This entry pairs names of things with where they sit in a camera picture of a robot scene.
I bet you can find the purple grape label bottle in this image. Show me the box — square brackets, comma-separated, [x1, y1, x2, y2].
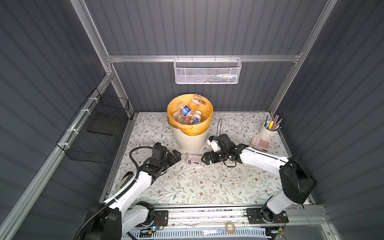
[186, 154, 205, 166]

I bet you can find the white bin with yellow bag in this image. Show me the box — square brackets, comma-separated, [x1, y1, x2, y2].
[167, 94, 214, 152]

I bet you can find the black wire side basket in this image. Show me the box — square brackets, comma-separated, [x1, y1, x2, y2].
[57, 90, 130, 164]

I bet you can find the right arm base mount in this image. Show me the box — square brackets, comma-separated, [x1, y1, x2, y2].
[243, 208, 289, 225]

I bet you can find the tape roll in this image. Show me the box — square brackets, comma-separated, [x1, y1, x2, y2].
[225, 222, 236, 235]

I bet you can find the orange milk tea bottle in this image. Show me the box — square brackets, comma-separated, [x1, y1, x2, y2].
[191, 111, 202, 125]

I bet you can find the white pen holder cup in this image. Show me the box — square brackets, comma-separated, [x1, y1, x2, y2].
[259, 115, 283, 141]

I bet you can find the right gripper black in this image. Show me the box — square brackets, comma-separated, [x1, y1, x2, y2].
[200, 149, 228, 165]

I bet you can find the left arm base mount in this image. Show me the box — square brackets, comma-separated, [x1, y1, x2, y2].
[138, 210, 169, 228]

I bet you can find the black corrugated cable left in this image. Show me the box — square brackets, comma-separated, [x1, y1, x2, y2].
[73, 146, 157, 240]

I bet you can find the orange cap clear bottle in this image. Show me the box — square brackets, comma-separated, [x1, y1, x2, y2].
[189, 94, 206, 111]

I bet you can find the pepsi blue label bottle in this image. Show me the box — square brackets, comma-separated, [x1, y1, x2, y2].
[176, 106, 196, 121]

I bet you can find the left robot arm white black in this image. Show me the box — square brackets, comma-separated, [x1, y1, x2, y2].
[74, 143, 182, 240]

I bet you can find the white wire wall basket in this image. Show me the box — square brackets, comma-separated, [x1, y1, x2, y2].
[173, 57, 243, 85]

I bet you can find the white spray bottle in basket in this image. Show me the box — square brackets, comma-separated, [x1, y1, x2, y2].
[216, 74, 238, 82]

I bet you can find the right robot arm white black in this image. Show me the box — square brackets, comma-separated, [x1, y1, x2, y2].
[201, 134, 317, 223]

